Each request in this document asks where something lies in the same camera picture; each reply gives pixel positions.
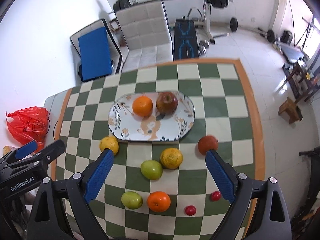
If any floral oval ceramic plate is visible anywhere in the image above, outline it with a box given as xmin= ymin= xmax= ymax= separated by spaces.
xmin=108 ymin=92 xmax=195 ymax=142

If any yellow speckled citrus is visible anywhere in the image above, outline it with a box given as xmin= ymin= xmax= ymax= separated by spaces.
xmin=160 ymin=148 xmax=183 ymax=170

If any white squat rack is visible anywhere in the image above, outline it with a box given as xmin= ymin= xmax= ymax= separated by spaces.
xmin=125 ymin=0 xmax=232 ymax=45

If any dark wooden chair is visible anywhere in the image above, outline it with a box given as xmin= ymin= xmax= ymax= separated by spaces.
xmin=282 ymin=61 xmax=319 ymax=103

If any green apple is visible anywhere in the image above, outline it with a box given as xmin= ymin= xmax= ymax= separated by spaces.
xmin=121 ymin=191 xmax=143 ymax=210
xmin=140 ymin=160 xmax=163 ymax=180

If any barbell on floor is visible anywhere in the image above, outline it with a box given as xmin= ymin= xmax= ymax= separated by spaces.
xmin=229 ymin=17 xmax=276 ymax=43

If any snack box with chips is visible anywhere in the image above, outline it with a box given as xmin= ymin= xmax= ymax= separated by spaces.
xmin=3 ymin=145 xmax=17 ymax=156

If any orange fruit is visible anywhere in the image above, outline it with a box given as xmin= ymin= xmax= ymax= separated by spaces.
xmin=147 ymin=191 xmax=171 ymax=213
xmin=132 ymin=96 xmax=153 ymax=118

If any yellow lemon with tip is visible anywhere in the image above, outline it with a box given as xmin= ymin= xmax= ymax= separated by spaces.
xmin=99 ymin=137 xmax=119 ymax=155

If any red plastic bag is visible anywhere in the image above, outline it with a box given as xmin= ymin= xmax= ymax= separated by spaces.
xmin=6 ymin=106 xmax=49 ymax=151

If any blue folded mat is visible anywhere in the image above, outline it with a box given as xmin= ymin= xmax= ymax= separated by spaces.
xmin=78 ymin=27 xmax=112 ymax=82

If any small red tomato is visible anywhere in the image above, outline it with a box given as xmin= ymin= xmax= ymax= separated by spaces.
xmin=184 ymin=205 xmax=197 ymax=216
xmin=210 ymin=191 xmax=221 ymax=202

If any white padded chair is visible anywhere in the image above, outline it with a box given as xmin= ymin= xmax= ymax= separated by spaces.
xmin=116 ymin=1 xmax=174 ymax=73

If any weight bench black blue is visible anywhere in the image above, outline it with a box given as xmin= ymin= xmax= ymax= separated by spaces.
xmin=174 ymin=19 xmax=199 ymax=61

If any dark red apple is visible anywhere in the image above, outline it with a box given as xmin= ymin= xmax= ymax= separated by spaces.
xmin=156 ymin=92 xmax=178 ymax=115

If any small wooden stool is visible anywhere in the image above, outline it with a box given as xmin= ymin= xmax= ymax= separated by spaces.
xmin=278 ymin=97 xmax=303 ymax=125

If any green checkered tablecloth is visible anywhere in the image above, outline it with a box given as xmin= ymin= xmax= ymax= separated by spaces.
xmin=46 ymin=59 xmax=265 ymax=239

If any red-brown orange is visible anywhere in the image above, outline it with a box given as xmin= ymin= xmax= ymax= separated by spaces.
xmin=197 ymin=135 xmax=218 ymax=155

